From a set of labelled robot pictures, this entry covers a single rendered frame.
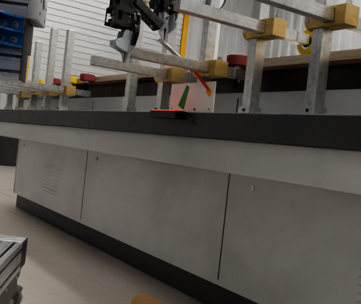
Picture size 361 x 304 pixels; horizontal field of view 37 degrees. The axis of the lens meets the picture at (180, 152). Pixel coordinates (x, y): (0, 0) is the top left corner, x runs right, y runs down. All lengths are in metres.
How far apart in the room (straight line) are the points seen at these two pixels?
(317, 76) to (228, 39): 10.76
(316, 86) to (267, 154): 0.25
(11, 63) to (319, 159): 0.90
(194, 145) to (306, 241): 0.47
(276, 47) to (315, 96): 10.42
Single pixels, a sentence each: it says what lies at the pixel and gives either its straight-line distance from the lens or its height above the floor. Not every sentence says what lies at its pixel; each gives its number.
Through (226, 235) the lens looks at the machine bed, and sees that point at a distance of 1.99.
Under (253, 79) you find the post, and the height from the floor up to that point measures 0.80.
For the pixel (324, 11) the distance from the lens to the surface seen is 1.40.
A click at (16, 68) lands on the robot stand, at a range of 1.66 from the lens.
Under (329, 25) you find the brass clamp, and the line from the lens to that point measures 1.43.
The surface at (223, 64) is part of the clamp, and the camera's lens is 1.77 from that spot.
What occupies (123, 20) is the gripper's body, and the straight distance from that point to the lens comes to 1.61.
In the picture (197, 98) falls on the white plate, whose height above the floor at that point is 0.75.
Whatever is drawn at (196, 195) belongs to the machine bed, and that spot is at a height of 0.40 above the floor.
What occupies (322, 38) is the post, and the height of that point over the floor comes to 0.89.
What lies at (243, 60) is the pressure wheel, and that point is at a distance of 1.83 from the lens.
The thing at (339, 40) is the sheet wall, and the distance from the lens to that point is 10.79.
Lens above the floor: 0.59
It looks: 1 degrees down
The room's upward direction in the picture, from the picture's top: 6 degrees clockwise
